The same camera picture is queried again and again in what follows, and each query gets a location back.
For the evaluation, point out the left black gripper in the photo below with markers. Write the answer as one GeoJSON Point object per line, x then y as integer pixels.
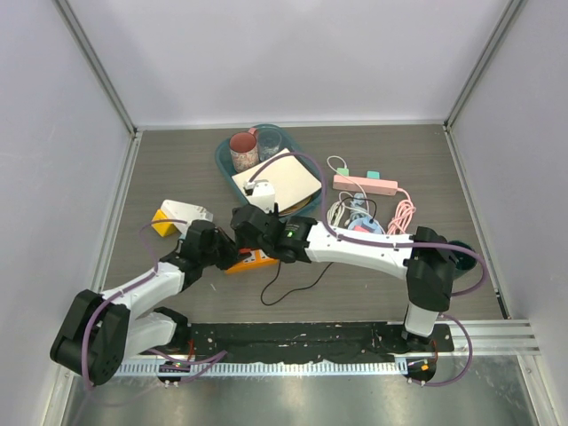
{"type": "Point", "coordinates": [230, 248]}

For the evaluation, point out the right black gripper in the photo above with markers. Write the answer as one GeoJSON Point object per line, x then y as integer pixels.
{"type": "Point", "coordinates": [243, 242]}

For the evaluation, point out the orange power strip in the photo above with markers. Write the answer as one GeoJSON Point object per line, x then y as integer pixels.
{"type": "Point", "coordinates": [255, 259]}

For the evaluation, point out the yellow cube plug adapter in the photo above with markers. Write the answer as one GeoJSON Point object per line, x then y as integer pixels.
{"type": "Point", "coordinates": [161, 226]}

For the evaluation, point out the white square power socket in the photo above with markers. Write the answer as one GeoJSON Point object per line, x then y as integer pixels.
{"type": "Point", "coordinates": [184, 213]}

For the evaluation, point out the red cube plug adapter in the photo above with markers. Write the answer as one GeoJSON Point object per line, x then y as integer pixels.
{"type": "Point", "coordinates": [244, 253]}

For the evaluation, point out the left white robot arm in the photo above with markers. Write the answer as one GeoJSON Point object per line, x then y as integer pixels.
{"type": "Point", "coordinates": [101, 330]}

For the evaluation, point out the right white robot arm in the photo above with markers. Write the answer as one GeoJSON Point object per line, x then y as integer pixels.
{"type": "Point", "coordinates": [423, 260]}

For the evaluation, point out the blue round socket hub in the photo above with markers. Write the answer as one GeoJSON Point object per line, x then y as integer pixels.
{"type": "Point", "coordinates": [366, 225]}

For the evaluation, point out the white square plate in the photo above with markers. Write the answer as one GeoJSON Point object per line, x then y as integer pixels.
{"type": "Point", "coordinates": [291, 180]}

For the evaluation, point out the pink patterned mug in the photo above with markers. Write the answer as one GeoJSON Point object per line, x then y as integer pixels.
{"type": "Point", "coordinates": [244, 150]}

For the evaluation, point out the clear glass cup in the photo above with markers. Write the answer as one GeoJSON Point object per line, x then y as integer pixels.
{"type": "Point", "coordinates": [269, 143]}

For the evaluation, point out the teal plastic tray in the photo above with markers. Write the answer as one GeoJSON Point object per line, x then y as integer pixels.
{"type": "Point", "coordinates": [237, 180]}

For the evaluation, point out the pink power strip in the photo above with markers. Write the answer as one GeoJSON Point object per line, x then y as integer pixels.
{"type": "Point", "coordinates": [365, 184]}

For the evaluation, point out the dark green mug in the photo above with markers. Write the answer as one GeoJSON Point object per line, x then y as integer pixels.
{"type": "Point", "coordinates": [464, 261]}

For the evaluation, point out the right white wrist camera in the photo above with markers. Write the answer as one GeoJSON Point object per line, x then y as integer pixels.
{"type": "Point", "coordinates": [260, 193]}

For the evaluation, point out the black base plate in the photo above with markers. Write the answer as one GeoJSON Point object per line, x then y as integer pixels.
{"type": "Point", "coordinates": [302, 343]}

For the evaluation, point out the green plug with white cable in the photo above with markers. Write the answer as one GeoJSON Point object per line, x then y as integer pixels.
{"type": "Point", "coordinates": [340, 167]}

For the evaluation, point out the white slotted cable duct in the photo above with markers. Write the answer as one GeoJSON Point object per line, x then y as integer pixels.
{"type": "Point", "coordinates": [154, 366]}

